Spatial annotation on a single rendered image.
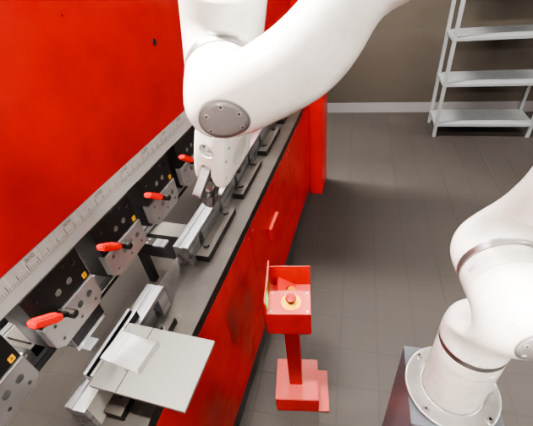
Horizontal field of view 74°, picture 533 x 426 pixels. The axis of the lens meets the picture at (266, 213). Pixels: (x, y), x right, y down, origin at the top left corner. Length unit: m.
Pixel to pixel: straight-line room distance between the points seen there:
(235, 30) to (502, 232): 0.48
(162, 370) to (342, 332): 1.36
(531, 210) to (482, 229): 0.10
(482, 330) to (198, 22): 0.53
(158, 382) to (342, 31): 0.85
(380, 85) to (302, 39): 4.23
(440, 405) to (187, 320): 0.73
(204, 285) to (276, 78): 1.04
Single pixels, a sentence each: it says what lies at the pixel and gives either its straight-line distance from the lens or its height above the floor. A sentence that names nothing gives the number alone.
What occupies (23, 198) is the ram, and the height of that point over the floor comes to 1.49.
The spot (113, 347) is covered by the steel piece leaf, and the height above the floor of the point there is 1.00.
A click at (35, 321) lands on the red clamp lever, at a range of 0.78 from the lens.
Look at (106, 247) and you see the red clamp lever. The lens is 0.86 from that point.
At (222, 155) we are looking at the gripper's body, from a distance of 0.46.
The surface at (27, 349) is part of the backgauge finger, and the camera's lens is 1.18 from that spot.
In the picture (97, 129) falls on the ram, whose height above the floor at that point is 1.52.
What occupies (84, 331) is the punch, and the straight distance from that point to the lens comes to 0.99.
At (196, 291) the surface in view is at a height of 0.87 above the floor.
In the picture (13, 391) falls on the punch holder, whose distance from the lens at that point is 0.85.
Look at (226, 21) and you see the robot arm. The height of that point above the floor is 1.76.
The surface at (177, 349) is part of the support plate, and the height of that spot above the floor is 1.00.
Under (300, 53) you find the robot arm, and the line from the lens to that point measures 0.30.
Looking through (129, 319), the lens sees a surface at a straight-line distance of 1.11.
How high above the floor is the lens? 1.82
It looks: 38 degrees down
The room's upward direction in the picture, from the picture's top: 7 degrees counter-clockwise
